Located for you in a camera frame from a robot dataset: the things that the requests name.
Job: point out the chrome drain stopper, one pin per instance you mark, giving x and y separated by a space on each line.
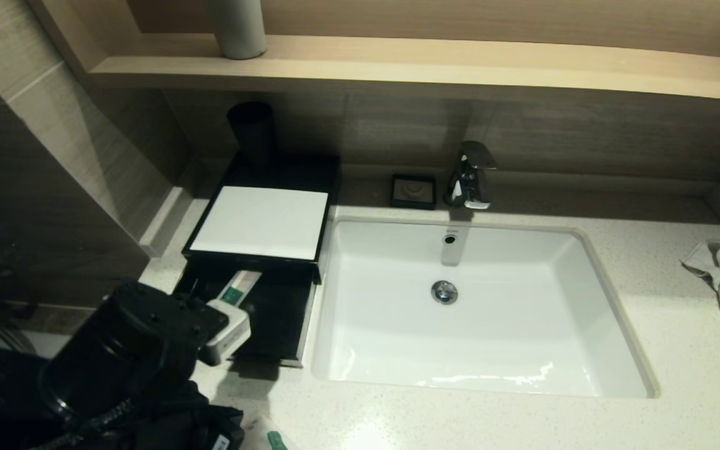
444 292

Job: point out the light wooden wall shelf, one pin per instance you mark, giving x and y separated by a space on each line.
460 69

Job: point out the black cup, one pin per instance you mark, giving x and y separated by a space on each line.
252 134

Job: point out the beige grey green-label packet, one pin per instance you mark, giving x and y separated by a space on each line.
235 292

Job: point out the black tray with white liner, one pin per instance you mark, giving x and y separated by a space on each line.
279 312

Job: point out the white ceramic sink basin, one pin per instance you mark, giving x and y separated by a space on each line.
522 325

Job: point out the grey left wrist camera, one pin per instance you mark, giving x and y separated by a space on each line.
229 331

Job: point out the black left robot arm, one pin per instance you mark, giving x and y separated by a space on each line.
104 362

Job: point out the chrome faucet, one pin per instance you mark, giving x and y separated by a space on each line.
469 181

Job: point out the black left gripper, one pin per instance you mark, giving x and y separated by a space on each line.
194 322

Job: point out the clear green-print packet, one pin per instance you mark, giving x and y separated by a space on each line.
272 440

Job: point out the grey cylindrical cup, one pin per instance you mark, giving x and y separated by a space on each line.
238 31

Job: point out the black square soap dish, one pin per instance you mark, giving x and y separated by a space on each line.
413 191

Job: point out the black amenity box housing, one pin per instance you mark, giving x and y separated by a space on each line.
291 172

